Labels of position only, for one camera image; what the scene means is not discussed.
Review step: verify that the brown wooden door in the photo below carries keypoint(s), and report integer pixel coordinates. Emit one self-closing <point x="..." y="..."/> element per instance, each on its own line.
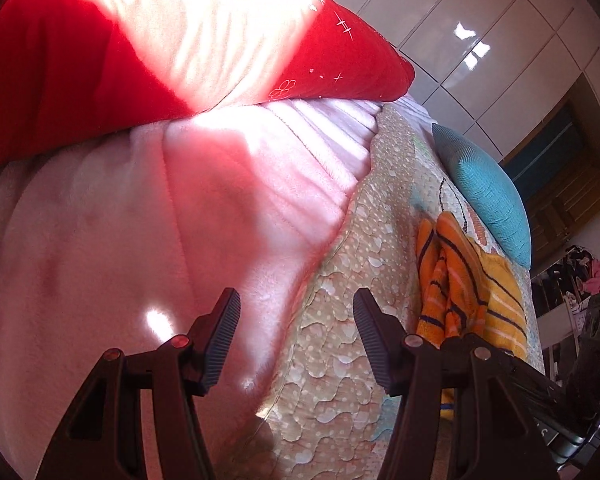
<point x="562" y="208"/>

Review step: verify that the pink fleece blanket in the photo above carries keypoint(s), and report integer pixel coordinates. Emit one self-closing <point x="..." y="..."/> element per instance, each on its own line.
<point x="124" y="241"/>

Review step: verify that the patchwork quilted bedspread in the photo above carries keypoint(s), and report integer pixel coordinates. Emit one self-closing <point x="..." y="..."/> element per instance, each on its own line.
<point x="357" y="393"/>

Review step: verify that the yellow striped knit clothing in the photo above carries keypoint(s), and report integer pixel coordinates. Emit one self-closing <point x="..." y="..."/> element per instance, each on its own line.
<point x="466" y="290"/>

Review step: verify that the cluttered clothes rack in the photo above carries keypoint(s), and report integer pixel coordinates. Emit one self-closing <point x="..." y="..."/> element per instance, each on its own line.
<point x="572" y="278"/>

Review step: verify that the white glossy wardrobe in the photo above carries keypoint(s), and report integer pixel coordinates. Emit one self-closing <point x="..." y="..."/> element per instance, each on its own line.
<point x="491" y="69"/>

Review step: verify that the red embroidered pillow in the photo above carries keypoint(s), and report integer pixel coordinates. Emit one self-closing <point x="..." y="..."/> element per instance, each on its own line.
<point x="73" y="70"/>

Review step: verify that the teal curtain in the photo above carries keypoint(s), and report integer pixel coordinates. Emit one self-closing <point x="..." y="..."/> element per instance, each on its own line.
<point x="559" y="142"/>

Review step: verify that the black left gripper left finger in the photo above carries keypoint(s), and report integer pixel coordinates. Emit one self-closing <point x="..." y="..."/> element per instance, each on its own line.
<point x="101" y="435"/>

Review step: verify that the blue knit pillow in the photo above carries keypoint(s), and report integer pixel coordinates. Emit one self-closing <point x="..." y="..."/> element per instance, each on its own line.
<point x="488" y="190"/>

